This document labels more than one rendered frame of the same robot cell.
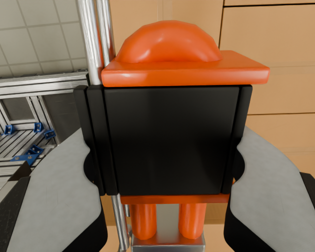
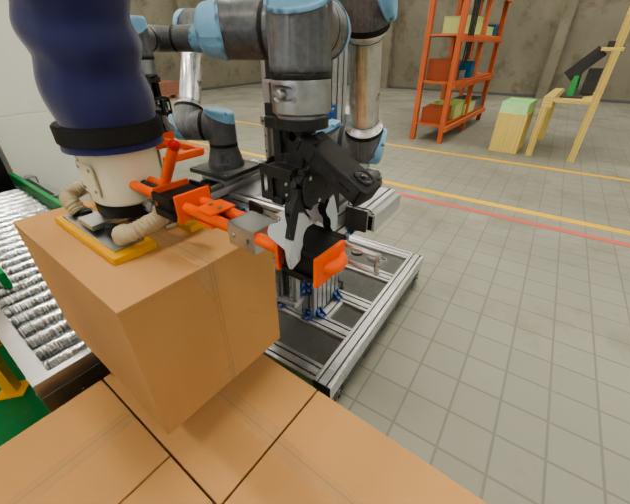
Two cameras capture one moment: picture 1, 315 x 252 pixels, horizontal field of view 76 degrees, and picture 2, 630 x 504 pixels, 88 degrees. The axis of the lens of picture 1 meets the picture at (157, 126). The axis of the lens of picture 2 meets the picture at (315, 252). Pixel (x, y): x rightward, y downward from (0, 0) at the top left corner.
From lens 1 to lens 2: 44 cm
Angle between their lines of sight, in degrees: 44
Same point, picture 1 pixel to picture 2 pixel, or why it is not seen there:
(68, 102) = (319, 354)
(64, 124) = (303, 333)
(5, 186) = not seen: hidden behind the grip
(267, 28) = not seen: outside the picture
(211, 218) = (178, 285)
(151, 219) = not seen: hidden behind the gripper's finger
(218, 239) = (158, 276)
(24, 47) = (392, 371)
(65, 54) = (362, 399)
